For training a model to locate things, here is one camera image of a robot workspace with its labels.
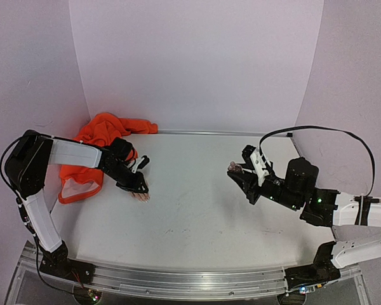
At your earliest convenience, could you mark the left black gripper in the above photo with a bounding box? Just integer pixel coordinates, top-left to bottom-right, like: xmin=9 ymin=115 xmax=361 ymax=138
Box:
xmin=104 ymin=163 xmax=149 ymax=194

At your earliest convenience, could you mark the nail polish bottle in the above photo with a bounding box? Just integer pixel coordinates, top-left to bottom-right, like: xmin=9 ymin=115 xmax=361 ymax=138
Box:
xmin=227 ymin=161 xmax=243 ymax=172

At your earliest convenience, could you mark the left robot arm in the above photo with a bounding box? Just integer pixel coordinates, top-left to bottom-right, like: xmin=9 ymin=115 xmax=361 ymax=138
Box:
xmin=0 ymin=130 xmax=149 ymax=254

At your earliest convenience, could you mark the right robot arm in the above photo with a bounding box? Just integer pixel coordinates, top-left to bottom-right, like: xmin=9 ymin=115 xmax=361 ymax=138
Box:
xmin=227 ymin=157 xmax=381 ymax=269

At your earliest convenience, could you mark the mannequin hand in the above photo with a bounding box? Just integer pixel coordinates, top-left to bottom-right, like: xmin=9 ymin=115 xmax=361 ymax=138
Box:
xmin=131 ymin=193 xmax=150 ymax=202

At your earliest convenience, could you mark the orange hoodie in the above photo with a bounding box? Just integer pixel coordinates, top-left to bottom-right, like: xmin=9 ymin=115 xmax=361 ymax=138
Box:
xmin=53 ymin=112 xmax=158 ymax=205

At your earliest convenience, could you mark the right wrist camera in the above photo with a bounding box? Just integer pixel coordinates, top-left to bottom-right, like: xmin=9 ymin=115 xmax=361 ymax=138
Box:
xmin=241 ymin=145 xmax=274 ymax=187

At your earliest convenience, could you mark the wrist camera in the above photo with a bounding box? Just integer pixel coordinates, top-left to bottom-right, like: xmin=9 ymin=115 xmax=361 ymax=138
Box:
xmin=129 ymin=155 xmax=150 ymax=173
xmin=241 ymin=145 xmax=274 ymax=187

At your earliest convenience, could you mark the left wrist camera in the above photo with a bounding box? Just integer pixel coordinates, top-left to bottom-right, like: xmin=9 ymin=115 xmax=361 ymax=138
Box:
xmin=129 ymin=155 xmax=150 ymax=173

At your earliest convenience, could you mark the black right camera cable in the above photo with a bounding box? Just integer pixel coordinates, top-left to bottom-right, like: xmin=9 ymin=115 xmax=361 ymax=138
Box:
xmin=258 ymin=126 xmax=377 ymax=200

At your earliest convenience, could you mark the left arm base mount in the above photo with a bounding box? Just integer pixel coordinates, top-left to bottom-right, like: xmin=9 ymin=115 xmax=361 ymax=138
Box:
xmin=38 ymin=241 xmax=95 ymax=284

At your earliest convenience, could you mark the aluminium front rail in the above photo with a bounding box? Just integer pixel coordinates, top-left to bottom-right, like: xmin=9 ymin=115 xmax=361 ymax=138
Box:
xmin=6 ymin=247 xmax=369 ymax=305

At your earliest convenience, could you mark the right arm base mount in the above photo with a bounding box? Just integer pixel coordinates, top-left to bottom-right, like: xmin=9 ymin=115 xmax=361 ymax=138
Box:
xmin=284 ymin=241 xmax=340 ymax=291

